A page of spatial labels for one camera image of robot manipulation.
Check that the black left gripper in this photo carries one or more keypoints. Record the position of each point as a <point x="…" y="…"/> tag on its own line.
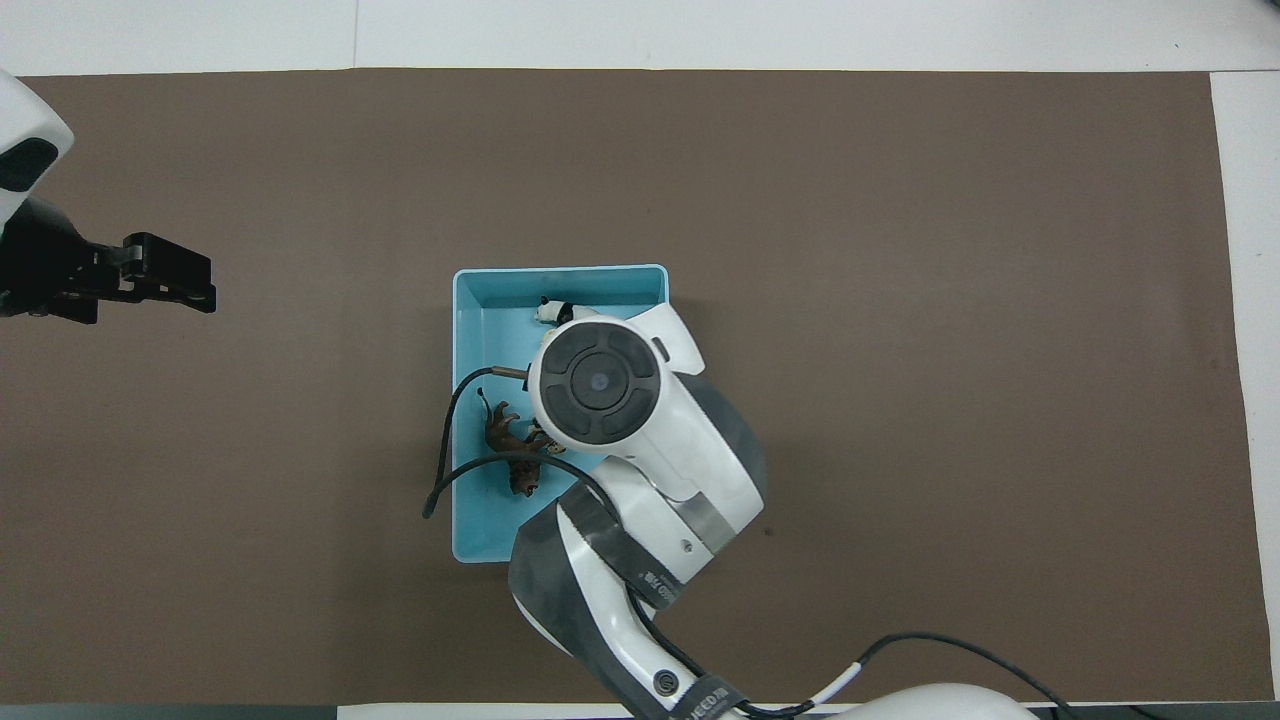
<point x="45" y="265"/>

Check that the brown lion toy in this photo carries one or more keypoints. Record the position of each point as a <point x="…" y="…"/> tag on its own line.
<point x="503" y="432"/>

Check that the black and white panda toy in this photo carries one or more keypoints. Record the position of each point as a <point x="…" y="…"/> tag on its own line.
<point x="555" y="311"/>

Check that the orange striped tiger toy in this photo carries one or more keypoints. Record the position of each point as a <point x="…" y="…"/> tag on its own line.
<point x="540" y="440"/>

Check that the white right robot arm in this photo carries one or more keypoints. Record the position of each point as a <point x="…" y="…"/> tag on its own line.
<point x="680" y="450"/>

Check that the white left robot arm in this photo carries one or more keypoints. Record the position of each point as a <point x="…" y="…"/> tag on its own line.
<point x="25" y="110"/>

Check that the light blue plastic storage box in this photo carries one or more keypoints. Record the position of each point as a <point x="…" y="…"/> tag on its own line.
<point x="480" y="520"/>

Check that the brown table mat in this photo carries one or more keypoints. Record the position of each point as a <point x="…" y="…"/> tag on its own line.
<point x="950" y="300"/>

